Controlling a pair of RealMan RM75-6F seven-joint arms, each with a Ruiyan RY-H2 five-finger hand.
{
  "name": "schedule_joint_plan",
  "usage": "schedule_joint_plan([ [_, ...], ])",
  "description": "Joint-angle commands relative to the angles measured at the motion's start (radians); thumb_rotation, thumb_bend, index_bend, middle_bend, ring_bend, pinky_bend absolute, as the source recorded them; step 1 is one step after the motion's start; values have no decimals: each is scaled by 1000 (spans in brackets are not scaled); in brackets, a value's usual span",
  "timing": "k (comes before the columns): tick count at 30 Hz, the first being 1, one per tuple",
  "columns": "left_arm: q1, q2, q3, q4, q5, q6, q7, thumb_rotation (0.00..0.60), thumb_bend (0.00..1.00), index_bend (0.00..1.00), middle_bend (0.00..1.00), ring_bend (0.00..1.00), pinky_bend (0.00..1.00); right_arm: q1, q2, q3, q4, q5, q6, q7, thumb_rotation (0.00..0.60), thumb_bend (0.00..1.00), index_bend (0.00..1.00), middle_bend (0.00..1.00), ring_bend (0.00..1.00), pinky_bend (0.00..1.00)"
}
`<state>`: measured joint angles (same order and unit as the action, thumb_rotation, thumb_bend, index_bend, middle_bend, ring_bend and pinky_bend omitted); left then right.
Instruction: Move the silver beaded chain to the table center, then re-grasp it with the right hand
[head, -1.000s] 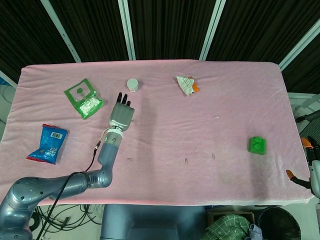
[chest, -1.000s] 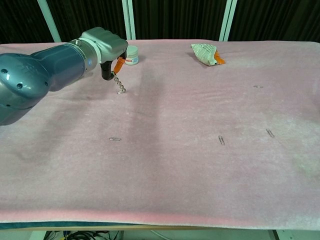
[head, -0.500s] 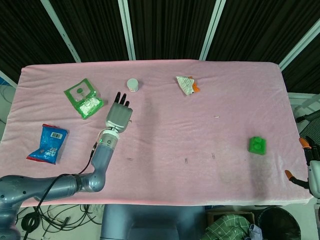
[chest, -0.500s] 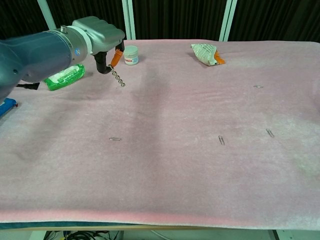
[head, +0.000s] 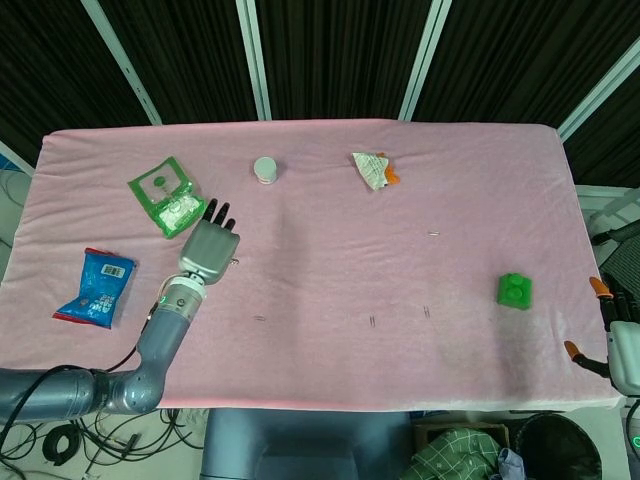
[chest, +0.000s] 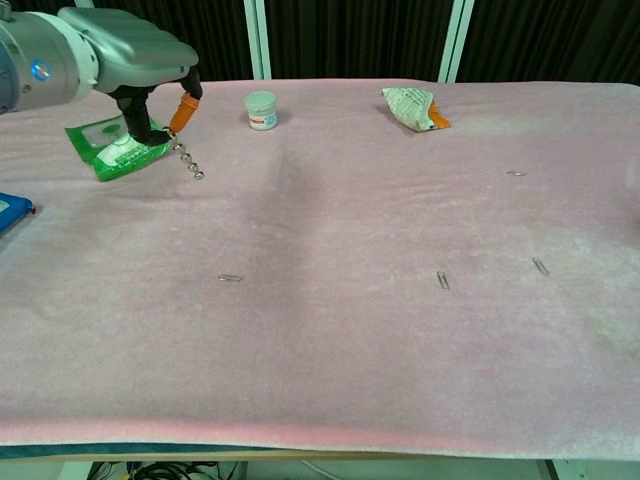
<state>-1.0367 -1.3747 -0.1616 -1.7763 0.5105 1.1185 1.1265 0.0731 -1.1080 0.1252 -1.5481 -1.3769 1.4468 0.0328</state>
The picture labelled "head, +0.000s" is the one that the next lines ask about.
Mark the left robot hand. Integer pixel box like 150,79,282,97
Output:
178,198,242,286

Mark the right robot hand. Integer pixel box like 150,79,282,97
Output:
564,276,640,396

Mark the green wet wipe packet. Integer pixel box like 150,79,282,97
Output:
127,156,209,240

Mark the black mesh office chair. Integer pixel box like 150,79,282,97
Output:
592,219,640,321

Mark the small white jar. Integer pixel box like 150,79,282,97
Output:
252,156,279,187

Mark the pink table cloth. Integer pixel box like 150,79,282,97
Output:
0,119,632,419

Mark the black trash bin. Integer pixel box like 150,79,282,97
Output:
517,413,604,480

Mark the blue snack packet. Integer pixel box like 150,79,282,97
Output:
53,247,139,330

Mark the green toy brick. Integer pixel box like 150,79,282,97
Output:
496,272,534,312

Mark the brown cardboard box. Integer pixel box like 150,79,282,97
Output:
412,421,512,480

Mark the blue crumpled cloth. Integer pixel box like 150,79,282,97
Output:
496,447,526,480

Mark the white and orange snack packet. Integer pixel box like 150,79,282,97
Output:
351,151,402,193

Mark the green plaid cloth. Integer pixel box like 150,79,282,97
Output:
399,427,502,480

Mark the grey robot torso base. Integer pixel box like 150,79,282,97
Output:
199,408,416,480

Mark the black pleated curtain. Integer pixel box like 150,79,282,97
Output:
0,0,640,189

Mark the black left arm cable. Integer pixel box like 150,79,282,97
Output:
0,277,174,426

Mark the white metal side frame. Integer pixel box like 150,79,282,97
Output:
574,184,640,221

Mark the white aluminium frame post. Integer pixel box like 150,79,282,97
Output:
398,0,453,121
235,0,273,121
557,37,640,142
0,139,36,177
82,0,162,126

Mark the black floor cable bundle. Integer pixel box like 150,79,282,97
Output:
0,408,207,479

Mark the black coiled cable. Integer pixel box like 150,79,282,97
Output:
43,427,81,467

